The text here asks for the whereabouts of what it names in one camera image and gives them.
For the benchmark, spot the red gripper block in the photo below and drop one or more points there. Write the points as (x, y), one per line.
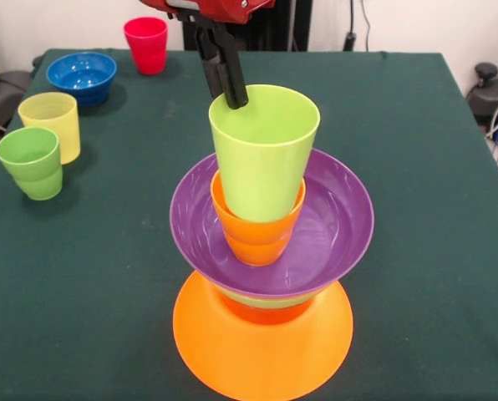
(215, 8)

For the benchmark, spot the lime green cup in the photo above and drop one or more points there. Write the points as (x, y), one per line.
(261, 175)

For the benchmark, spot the orange cup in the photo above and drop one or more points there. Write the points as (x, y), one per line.
(257, 242)

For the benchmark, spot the yellow cup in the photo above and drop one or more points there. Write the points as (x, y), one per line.
(52, 121)

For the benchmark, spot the purple bowl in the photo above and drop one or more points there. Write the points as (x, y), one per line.
(336, 250)

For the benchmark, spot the light green bowl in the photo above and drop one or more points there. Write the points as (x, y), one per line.
(270, 303)

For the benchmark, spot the small red-orange bowl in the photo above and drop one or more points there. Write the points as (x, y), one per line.
(270, 316)

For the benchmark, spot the large orange bowl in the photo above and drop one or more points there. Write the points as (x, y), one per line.
(261, 359)

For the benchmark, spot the red cup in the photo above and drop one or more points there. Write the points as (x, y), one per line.
(146, 46)

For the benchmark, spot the blue bowl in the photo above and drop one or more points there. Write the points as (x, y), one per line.
(82, 79)

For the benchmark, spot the dark green table cloth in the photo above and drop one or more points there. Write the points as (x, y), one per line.
(86, 313)

